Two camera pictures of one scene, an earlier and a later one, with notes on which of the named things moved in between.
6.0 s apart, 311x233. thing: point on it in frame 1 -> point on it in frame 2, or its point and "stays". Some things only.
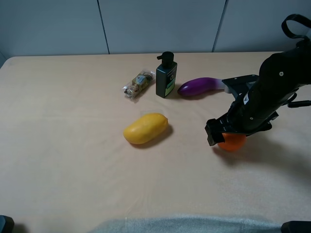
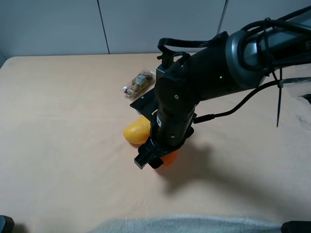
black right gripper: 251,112 -> 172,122
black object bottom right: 296,226 stays
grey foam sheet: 190,224 stays
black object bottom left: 6,224 stays
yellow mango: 146,128 stays
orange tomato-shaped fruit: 233,141 -> 169,158
